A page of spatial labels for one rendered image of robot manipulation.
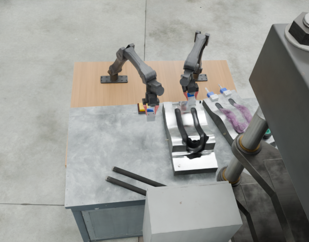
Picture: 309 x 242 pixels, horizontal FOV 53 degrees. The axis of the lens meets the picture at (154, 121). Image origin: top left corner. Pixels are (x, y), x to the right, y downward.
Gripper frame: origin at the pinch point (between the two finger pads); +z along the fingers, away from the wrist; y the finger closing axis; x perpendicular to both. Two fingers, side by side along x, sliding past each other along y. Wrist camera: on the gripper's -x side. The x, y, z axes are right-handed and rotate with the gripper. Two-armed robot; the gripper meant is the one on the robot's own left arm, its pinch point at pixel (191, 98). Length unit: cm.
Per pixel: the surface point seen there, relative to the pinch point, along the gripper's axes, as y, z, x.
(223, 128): 16.5, 18.3, -13.6
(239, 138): 6, -32, -88
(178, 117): -10.7, 7.1, -8.7
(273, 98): 9, -60, -110
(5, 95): -175, 22, 112
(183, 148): -12.1, 13.4, -32.4
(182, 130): -10.4, 9.6, -20.0
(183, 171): -14.6, 21.8, -42.4
